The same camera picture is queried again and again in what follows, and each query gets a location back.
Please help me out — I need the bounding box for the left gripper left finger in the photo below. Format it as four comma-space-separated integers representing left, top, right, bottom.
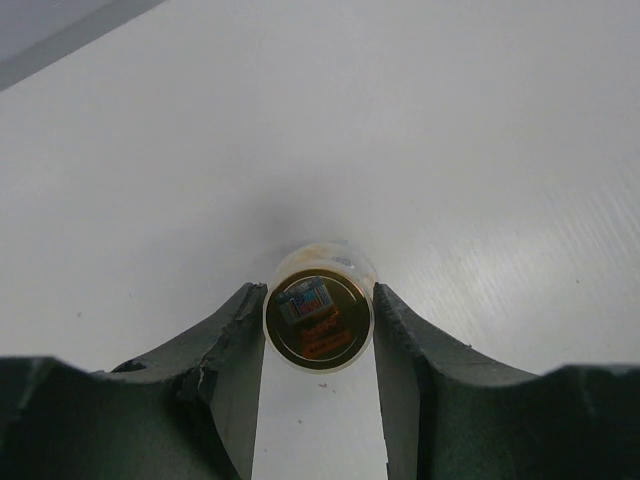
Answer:
1, 283, 267, 479

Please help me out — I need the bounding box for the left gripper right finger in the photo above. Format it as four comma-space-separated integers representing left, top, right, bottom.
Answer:
373, 284, 639, 479

